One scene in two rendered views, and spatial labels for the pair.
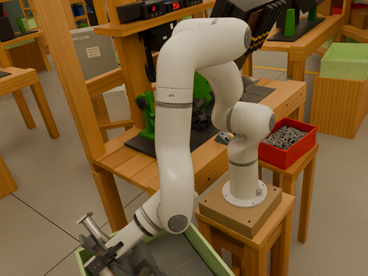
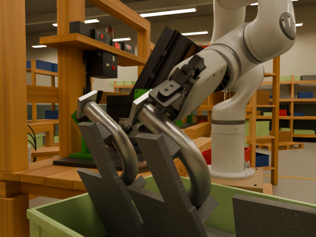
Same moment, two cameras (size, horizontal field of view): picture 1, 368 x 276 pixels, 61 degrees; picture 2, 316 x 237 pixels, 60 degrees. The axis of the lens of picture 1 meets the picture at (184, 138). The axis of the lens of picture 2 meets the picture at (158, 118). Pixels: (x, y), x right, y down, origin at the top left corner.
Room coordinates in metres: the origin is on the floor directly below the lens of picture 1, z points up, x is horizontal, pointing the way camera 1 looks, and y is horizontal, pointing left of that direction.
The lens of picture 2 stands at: (0.19, 0.42, 1.16)
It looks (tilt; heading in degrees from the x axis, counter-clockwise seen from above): 2 degrees down; 336
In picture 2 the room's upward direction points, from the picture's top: straight up
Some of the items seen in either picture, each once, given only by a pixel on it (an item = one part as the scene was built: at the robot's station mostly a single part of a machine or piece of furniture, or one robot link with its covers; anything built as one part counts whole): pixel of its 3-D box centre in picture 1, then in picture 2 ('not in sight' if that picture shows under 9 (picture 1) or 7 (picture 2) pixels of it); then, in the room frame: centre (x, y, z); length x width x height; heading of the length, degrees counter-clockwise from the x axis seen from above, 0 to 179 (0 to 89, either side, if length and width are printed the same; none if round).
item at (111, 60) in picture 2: (161, 34); (102, 65); (1.92, 0.04, 1.42); 0.17 x 0.12 x 0.15; 134
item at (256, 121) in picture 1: (249, 133); (237, 90); (0.99, -0.24, 1.22); 0.19 x 0.12 x 0.24; 54
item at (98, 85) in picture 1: (161, 58); (92, 97); (2.11, 0.08, 1.23); 1.30 x 0.05 x 0.09; 134
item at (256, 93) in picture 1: (207, 114); (140, 148); (1.85, -0.18, 0.89); 1.10 x 0.42 x 0.02; 134
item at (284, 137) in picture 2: not in sight; (276, 139); (5.94, -5.79, 0.22); 1.20 x 0.80 x 0.44; 88
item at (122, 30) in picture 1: (166, 13); (105, 53); (2.04, 0.00, 1.52); 0.90 x 0.25 x 0.04; 134
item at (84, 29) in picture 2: (132, 11); (82, 31); (1.81, 0.18, 1.59); 0.15 x 0.07 x 0.07; 134
